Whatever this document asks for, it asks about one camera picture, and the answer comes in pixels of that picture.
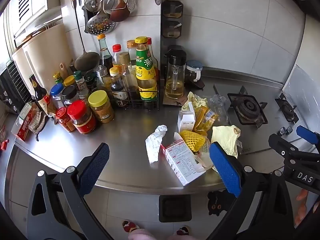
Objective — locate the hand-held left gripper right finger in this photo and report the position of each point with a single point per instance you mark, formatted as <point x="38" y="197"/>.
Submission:
<point x="225" y="167"/>

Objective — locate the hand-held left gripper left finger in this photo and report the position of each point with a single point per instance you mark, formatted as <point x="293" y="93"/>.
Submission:
<point x="95" y="165"/>

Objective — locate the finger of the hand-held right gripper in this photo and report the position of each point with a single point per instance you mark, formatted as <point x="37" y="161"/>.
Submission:
<point x="281" y="145"/>
<point x="307" y="134"/>

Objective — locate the clear plastic bag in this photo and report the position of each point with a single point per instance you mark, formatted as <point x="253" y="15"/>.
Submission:
<point x="203" y="158"/>

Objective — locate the pale yellow paper bag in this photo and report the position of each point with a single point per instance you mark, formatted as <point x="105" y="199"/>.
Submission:
<point x="226" y="138"/>

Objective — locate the yellow foam fruit net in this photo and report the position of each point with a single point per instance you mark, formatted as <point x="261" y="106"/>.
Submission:
<point x="193" y="140"/>

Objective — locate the pink and white carton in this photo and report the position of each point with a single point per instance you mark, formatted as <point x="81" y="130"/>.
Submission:
<point x="182" y="165"/>

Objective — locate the white tissue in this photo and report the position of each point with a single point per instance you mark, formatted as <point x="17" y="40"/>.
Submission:
<point x="155" y="142"/>

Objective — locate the grey trash bin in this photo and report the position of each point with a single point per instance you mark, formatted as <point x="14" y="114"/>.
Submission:
<point x="175" y="208"/>

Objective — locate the person's right hand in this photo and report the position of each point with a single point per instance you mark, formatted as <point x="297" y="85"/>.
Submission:
<point x="302" y="212"/>

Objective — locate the silver stove knob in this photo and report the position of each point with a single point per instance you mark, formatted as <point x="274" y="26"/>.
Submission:
<point x="289" y="129"/>
<point x="282" y="130"/>

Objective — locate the black gas stove burner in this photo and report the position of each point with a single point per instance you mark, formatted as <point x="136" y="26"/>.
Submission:
<point x="247" y="106"/>
<point x="287" y="110"/>

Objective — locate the black cat floor mat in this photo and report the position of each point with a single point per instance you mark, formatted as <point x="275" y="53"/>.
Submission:
<point x="220" y="205"/>

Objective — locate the silver foil splash guard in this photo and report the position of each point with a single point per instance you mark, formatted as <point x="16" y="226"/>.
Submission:
<point x="302" y="92"/>

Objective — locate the large red lid jar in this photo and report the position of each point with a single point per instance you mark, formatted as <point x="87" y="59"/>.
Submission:
<point x="82" y="120"/>

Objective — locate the yellow snack wrapper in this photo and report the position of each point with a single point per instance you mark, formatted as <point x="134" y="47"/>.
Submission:
<point x="205" y="118"/>

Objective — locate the small red sauce jar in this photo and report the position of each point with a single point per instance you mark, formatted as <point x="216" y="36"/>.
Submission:
<point x="63" y="120"/>

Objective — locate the small white carton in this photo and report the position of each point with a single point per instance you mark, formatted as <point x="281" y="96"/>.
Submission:
<point x="186" y="122"/>

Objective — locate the clear plastic wrapper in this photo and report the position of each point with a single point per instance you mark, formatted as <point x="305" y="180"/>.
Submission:
<point x="220" y="107"/>

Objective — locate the clear bag of dried food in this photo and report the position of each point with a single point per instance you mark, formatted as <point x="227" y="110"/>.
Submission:
<point x="37" y="125"/>

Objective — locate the red patterned slipper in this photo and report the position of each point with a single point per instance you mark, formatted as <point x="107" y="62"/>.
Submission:
<point x="130" y="226"/>
<point x="183" y="230"/>

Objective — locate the pale yellow crumpled wrapper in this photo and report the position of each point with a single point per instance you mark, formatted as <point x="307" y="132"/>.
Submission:
<point x="197" y="101"/>

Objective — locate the black lid jar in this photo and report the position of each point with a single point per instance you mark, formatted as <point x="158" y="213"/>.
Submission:
<point x="69" y="96"/>

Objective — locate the small dark bottle yellow cap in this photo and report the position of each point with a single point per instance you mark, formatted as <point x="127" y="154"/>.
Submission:
<point x="118" y="90"/>

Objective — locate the blue lid plastic jar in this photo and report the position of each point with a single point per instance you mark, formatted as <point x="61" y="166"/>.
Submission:
<point x="57" y="95"/>

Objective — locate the red and white packet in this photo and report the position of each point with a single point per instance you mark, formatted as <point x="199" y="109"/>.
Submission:
<point x="23" y="127"/>

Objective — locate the dark spice jar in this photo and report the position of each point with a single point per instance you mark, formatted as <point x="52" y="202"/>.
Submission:
<point x="90" y="81"/>

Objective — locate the green cap spice shaker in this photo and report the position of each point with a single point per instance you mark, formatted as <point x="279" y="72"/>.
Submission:
<point x="79" y="81"/>

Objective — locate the brown coaster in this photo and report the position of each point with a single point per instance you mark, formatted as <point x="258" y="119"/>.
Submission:
<point x="170" y="102"/>

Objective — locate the glass cruet metal cap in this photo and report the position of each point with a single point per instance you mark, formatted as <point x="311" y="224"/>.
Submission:
<point x="103" y="78"/>

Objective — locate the small yellow lid jar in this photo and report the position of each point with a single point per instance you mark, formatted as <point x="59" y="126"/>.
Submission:
<point x="69" y="81"/>

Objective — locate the dark bottle red label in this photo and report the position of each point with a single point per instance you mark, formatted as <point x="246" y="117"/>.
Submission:
<point x="40" y="95"/>

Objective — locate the red clip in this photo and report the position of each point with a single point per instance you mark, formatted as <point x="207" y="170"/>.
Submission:
<point x="3" y="145"/>

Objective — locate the tall brown sauce bottle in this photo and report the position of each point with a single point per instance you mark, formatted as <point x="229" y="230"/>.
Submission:
<point x="128" y="77"/>

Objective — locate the glass jar blue lid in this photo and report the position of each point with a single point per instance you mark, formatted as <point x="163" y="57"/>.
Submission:
<point x="193" y="71"/>

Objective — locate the glass oil dispenser black lid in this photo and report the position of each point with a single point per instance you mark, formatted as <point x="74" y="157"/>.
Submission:
<point x="175" y="77"/>

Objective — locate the green label oil bottle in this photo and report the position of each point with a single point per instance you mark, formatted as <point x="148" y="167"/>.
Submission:
<point x="146" y="75"/>

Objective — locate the red cap seasoning bottle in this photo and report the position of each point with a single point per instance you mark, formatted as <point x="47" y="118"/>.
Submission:
<point x="116" y="57"/>

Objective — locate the dark sauce bottle orange cap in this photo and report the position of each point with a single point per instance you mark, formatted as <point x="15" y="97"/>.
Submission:
<point x="105" y="55"/>

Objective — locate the black toaster oven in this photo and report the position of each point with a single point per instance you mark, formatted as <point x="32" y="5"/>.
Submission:
<point x="15" y="85"/>

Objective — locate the white cutting board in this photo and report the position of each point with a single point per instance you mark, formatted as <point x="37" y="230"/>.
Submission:
<point x="47" y="52"/>

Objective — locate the beige cutting board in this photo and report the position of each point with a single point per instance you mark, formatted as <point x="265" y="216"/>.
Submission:
<point x="20" y="67"/>

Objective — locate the steel slotted skimmer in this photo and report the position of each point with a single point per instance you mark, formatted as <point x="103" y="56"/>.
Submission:
<point x="100" y="25"/>

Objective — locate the wooden spoon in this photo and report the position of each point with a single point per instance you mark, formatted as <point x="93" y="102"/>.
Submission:
<point x="120" y="11"/>

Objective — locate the dark wall spice box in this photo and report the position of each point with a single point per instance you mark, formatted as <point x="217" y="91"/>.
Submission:
<point x="172" y="9"/>
<point x="172" y="28"/>

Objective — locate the white window frame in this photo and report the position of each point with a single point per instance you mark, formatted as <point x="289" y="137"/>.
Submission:
<point x="25" y="7"/>

